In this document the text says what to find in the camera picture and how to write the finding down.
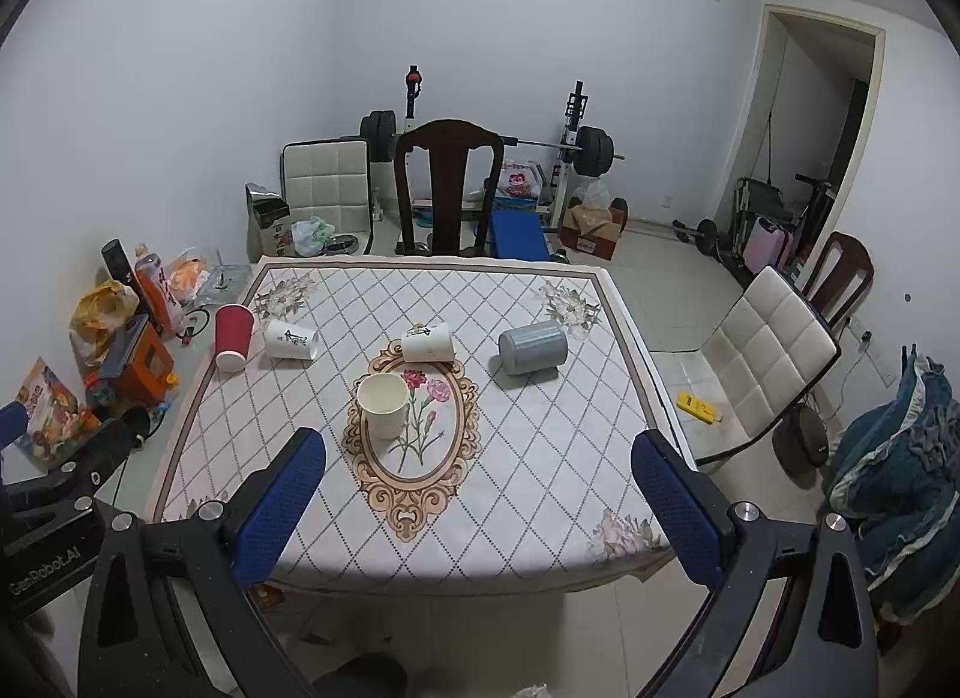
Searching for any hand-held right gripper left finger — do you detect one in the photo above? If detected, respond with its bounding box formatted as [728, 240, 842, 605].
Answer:
[79, 428, 327, 698]

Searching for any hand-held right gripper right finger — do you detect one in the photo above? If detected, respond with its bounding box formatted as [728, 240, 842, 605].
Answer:
[632, 430, 880, 698]

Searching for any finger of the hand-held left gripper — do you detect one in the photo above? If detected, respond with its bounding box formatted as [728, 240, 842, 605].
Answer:
[0, 409, 155, 515]
[0, 402, 31, 455]

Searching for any cream paper cup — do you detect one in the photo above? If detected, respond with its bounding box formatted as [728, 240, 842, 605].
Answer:
[355, 373, 411, 441]

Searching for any white printed paper cup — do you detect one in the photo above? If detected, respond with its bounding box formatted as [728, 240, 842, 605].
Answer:
[262, 319, 325, 364]
[399, 321, 457, 364]

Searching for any red paper cup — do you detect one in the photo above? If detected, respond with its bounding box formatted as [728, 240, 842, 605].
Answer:
[214, 303, 257, 373]

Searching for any grey ribbed cup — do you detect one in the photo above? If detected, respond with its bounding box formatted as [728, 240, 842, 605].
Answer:
[498, 320, 569, 377]

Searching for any colourful printed packet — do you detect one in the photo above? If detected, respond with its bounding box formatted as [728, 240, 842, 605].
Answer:
[15, 357, 99, 467]

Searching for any orange toy box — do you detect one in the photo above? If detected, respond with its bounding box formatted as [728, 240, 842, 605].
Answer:
[82, 315, 182, 415]

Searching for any yellow plastic bag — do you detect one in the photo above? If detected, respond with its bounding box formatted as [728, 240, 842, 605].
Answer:
[70, 280, 144, 370]

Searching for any black round disc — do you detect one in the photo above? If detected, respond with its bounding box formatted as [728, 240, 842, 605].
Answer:
[772, 402, 830, 475]

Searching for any floral diamond-pattern tablecloth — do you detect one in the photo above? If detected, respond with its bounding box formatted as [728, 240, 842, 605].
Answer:
[146, 254, 698, 598]

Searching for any orange drink bottle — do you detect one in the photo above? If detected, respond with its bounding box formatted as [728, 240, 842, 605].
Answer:
[135, 244, 185, 339]

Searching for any black bottle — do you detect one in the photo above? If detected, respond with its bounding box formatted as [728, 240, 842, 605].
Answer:
[101, 239, 140, 295]

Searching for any white padded chair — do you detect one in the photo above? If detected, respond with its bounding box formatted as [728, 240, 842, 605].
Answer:
[281, 137, 376, 256]
[652, 264, 842, 471]

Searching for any orange plastic bag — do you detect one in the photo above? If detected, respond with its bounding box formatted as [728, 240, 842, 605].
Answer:
[165, 248, 212, 306]

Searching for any clear plastic container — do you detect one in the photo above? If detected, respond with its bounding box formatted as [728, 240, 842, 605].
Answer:
[196, 264, 253, 310]

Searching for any blue bedding pile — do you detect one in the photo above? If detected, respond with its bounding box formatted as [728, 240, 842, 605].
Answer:
[821, 345, 960, 621]

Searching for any green and white plastic bag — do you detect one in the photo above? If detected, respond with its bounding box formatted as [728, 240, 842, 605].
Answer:
[291, 216, 335, 257]

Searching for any open printed carton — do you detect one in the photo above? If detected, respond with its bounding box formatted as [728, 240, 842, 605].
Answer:
[246, 182, 293, 260]

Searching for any small black barbell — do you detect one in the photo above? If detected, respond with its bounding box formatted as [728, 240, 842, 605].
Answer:
[671, 218, 722, 250]

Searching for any pink suitcase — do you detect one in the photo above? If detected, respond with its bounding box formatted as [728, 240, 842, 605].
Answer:
[750, 215, 795, 272]

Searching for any brown cardboard box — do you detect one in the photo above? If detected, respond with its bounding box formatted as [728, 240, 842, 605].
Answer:
[559, 197, 629, 261]

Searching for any dark wooden chair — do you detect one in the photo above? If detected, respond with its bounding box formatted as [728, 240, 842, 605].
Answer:
[802, 231, 875, 328]
[394, 119, 505, 259]

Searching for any blue bench pad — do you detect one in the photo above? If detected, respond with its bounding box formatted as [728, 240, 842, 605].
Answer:
[489, 209, 549, 262]

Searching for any black folding cart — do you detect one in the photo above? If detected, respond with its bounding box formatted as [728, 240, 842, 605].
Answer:
[731, 176, 789, 250]

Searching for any red and white plastic bag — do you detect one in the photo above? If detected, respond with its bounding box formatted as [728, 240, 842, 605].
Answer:
[499, 159, 545, 203]

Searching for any barbell with black plates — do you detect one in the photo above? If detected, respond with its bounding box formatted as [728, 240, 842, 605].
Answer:
[358, 110, 627, 178]

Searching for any barbell weight bench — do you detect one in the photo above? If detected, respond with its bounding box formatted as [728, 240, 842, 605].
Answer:
[371, 65, 592, 256]

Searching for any black cable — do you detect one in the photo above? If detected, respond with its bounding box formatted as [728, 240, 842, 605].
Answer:
[178, 304, 219, 347]

